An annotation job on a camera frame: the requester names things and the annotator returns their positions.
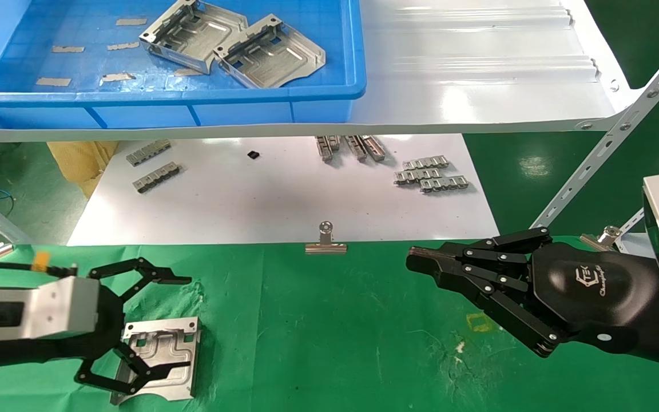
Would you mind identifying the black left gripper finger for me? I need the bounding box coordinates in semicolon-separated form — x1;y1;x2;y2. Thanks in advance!
88;257;193;302
74;342;191;396

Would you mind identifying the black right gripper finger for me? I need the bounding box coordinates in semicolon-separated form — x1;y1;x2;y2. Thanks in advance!
406;260;562;359
407;227;554;274

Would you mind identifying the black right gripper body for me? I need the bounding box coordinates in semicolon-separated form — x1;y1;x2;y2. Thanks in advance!
531;242;659;355

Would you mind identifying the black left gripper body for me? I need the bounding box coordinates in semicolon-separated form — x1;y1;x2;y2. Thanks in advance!
49;284;128;361

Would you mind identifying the silver sheet metal bracket part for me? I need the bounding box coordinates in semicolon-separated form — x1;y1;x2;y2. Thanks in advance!
110;316;202;406
214;14;327;89
139;0;249;76

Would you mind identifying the yellow crumpled bag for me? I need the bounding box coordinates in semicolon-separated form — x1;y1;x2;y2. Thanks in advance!
47;141;120;199

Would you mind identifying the flat white rack shelf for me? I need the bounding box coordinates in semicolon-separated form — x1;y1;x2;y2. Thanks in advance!
66;134;501;247

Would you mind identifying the green table cloth with yellow mark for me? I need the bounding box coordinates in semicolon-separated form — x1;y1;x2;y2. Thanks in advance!
0;235;659;412

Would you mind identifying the blue plastic bin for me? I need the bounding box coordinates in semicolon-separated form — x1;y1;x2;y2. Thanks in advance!
0;0;367;130

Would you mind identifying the white rack shelf with ridges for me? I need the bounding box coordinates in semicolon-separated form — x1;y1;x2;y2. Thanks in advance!
0;0;645;143

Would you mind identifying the silver metal rail piece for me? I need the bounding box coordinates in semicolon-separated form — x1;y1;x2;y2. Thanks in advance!
393;168;440;185
345;135;368;163
315;135;342;164
419;175;469;194
360;134;387;163
402;155;450;171
133;161;182;195
126;138;172;168

